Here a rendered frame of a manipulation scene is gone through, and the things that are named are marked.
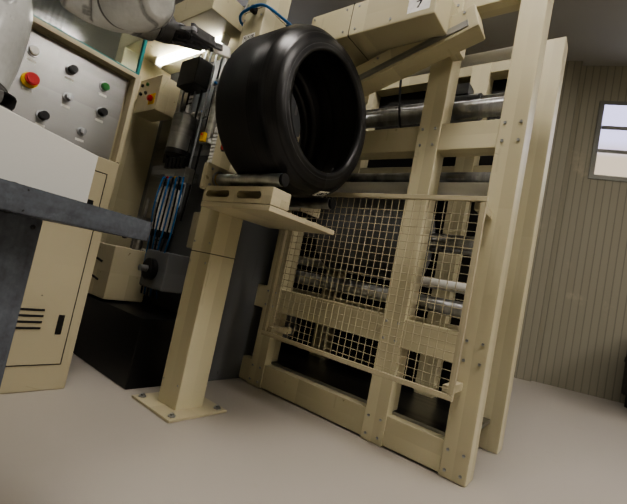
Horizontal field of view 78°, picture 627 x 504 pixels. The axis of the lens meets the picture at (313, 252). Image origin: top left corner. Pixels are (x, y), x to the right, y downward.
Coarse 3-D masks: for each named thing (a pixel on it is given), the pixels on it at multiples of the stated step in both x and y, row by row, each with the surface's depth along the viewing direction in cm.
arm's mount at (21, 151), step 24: (0, 120) 58; (24, 120) 61; (0, 144) 58; (24, 144) 61; (48, 144) 65; (72, 144) 69; (0, 168) 59; (24, 168) 62; (48, 168) 66; (72, 168) 70; (72, 192) 70
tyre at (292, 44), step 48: (240, 48) 131; (288, 48) 121; (336, 48) 137; (240, 96) 123; (288, 96) 121; (336, 96) 165; (240, 144) 129; (288, 144) 124; (336, 144) 170; (288, 192) 140
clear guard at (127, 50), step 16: (32, 0) 129; (48, 0) 133; (48, 16) 133; (64, 16) 137; (64, 32) 137; (80, 32) 141; (96, 32) 145; (112, 32) 150; (96, 48) 146; (112, 48) 150; (128, 48) 155; (144, 48) 159; (128, 64) 156
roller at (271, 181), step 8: (216, 176) 145; (224, 176) 142; (232, 176) 139; (240, 176) 136; (248, 176) 134; (256, 176) 131; (264, 176) 129; (272, 176) 127; (280, 176) 124; (288, 176) 127; (216, 184) 146; (224, 184) 143; (232, 184) 140; (240, 184) 137; (248, 184) 135; (256, 184) 132; (264, 184) 130; (272, 184) 127; (280, 184) 125
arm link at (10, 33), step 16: (0, 0) 62; (16, 0) 64; (0, 16) 62; (16, 16) 64; (32, 16) 69; (0, 32) 62; (16, 32) 65; (0, 48) 63; (16, 48) 66; (0, 64) 63; (16, 64) 67; (0, 80) 64
